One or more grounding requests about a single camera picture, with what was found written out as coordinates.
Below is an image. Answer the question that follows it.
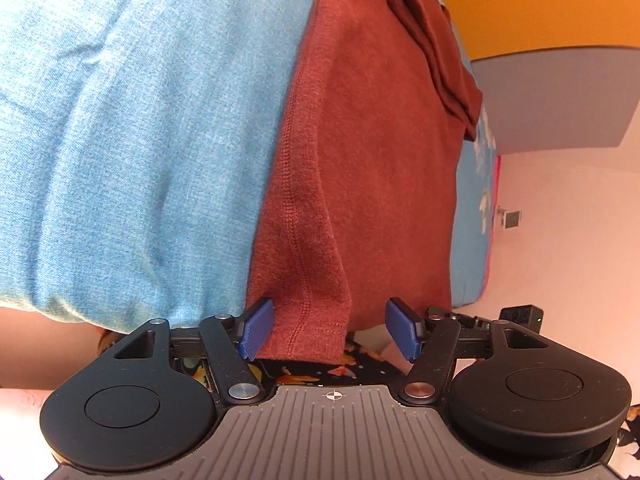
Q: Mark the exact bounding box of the white wall socket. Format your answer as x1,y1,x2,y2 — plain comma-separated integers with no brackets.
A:
495,206,522,231

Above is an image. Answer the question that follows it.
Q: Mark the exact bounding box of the blue bed sheet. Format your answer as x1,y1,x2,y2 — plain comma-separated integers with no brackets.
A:
0,0,501,334

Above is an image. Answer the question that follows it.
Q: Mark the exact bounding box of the dark floral cloth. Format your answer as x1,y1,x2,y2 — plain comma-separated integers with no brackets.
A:
94,329,412,392

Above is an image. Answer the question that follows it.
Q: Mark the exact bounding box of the orange headboard panel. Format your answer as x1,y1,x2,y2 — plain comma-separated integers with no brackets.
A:
417,0,640,61

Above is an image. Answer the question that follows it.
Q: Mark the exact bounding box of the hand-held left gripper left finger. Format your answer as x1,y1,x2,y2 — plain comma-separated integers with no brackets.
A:
114,298,275,406

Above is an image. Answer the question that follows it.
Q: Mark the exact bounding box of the rust red knit sweater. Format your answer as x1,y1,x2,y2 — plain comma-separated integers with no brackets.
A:
246,0,484,364

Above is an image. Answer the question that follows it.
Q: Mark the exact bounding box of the grey headboard panel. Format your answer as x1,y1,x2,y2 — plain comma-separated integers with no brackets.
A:
471,46,640,155

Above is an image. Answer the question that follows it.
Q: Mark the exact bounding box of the black device with green light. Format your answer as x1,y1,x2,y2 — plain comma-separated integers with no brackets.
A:
500,304,545,336

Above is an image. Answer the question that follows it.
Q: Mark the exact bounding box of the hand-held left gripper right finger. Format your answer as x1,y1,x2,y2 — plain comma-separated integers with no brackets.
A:
385,297,548,406

